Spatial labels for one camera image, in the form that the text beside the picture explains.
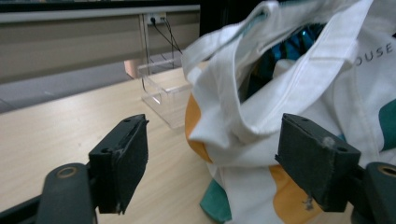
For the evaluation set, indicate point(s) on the white wall socket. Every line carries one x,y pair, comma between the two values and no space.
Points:
157,16

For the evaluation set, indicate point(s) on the blue potato chip bag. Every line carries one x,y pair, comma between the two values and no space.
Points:
292,49

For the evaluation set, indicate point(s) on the clear acrylic box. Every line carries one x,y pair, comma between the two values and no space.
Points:
168,102

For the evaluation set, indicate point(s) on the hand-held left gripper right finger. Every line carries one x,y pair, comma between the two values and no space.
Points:
314,161

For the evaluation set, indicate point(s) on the white canvas tote bag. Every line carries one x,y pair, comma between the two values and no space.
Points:
311,77

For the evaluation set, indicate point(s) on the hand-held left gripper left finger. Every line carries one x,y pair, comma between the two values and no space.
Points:
121,161

